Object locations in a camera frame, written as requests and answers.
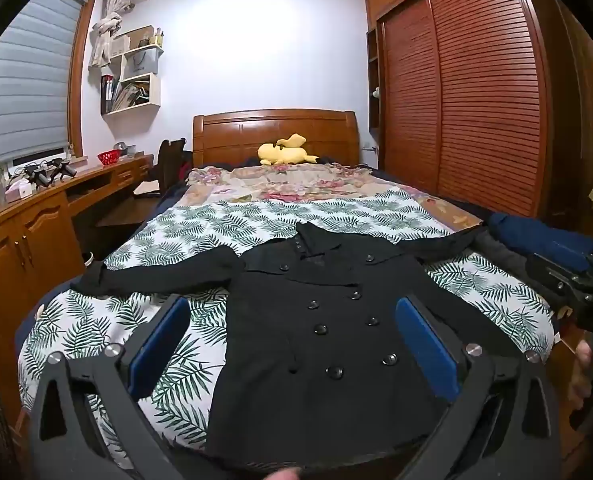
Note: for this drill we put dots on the wooden bed headboard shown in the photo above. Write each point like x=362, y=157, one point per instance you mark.
x=236, y=135

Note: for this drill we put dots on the person's right hand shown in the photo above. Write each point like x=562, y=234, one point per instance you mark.
x=583, y=360

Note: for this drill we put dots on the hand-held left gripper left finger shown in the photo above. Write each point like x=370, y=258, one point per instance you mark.
x=159, y=345

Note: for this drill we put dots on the black double-breasted coat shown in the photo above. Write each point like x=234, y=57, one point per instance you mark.
x=326, y=310

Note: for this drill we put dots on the white paper bag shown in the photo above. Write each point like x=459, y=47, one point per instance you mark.
x=144, y=62

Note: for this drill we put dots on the red basket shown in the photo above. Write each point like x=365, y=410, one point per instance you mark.
x=109, y=158

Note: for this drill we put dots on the wooden window frame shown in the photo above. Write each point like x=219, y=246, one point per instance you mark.
x=76, y=85

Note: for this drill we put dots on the tied beige curtain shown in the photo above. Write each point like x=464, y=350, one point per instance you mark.
x=104, y=30

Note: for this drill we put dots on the wooden desk cabinet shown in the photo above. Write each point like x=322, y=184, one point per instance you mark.
x=6, y=240

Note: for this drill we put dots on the floral blanket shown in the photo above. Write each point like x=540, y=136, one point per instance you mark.
x=276, y=185

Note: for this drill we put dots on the pink tissue box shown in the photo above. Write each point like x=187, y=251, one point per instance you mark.
x=19, y=192

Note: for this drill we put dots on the folded navy garment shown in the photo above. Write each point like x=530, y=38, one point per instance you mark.
x=541, y=240

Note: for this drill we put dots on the metal pot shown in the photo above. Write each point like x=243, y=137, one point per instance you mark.
x=124, y=149

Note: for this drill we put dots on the yellow plush toy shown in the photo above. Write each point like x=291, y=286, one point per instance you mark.
x=286, y=152

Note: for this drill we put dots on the grey window blind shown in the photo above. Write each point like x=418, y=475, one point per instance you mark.
x=21, y=85

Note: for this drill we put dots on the leaf print bed sheet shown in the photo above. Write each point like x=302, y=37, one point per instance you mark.
x=201, y=220

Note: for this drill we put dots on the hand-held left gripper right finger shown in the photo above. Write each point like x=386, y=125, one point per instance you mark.
x=426, y=345

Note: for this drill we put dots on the white wall shelf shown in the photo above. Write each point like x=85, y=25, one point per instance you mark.
x=154, y=90

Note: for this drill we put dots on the black hand-held device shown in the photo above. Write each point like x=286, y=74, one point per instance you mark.
x=36, y=177
x=61, y=167

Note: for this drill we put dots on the dark wooden chair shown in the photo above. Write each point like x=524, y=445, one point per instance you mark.
x=169, y=165

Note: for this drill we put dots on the wooden louvred wardrobe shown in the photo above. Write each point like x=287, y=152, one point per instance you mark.
x=486, y=85

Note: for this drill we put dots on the wooden door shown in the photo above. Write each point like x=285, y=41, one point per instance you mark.
x=586, y=110

